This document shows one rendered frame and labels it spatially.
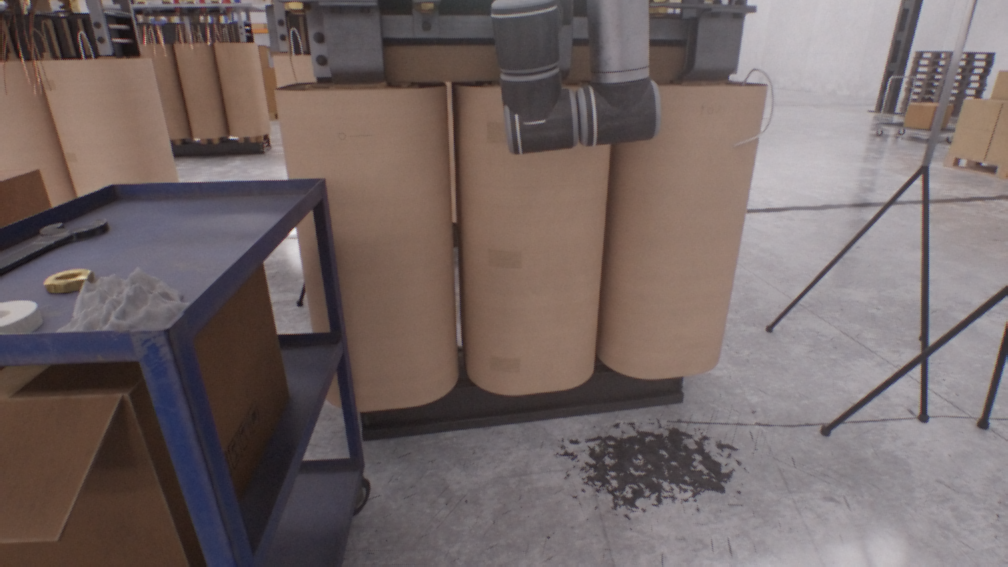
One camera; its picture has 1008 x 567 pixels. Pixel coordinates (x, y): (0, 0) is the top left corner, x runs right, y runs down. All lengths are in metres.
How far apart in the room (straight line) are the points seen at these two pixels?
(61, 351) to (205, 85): 6.47
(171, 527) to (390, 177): 0.80
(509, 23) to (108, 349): 0.68
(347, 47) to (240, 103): 5.69
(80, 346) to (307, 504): 0.92
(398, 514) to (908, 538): 1.33
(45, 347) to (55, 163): 2.92
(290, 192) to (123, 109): 2.21
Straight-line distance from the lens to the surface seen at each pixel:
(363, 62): 1.24
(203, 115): 7.06
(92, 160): 3.32
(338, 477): 1.49
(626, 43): 0.91
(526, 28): 0.87
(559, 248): 1.35
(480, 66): 1.35
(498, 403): 1.73
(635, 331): 1.58
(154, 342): 0.58
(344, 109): 1.22
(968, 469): 2.13
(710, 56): 1.45
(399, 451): 1.71
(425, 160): 1.25
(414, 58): 1.34
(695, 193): 1.45
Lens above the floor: 1.15
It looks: 22 degrees down
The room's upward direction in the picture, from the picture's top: straight up
